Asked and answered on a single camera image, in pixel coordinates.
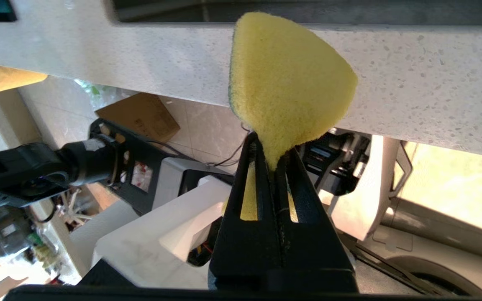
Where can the stainless steel sink basin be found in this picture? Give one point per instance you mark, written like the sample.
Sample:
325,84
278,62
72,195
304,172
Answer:
349,12

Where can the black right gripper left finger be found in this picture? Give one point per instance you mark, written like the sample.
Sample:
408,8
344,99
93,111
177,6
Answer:
245,255

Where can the yellow fish-shaped sponge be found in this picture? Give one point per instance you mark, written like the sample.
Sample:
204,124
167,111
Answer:
287,75

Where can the white green plastic bag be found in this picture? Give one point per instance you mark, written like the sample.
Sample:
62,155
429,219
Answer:
94,90

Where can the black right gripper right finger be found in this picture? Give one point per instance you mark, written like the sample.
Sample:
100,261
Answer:
316,255

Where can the orange-yellow cylinder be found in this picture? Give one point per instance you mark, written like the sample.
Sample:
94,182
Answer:
6,79

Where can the brown cardboard piece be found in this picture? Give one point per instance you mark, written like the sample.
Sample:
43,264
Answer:
140,113

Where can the white robot chassis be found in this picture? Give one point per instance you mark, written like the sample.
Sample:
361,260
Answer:
140,246

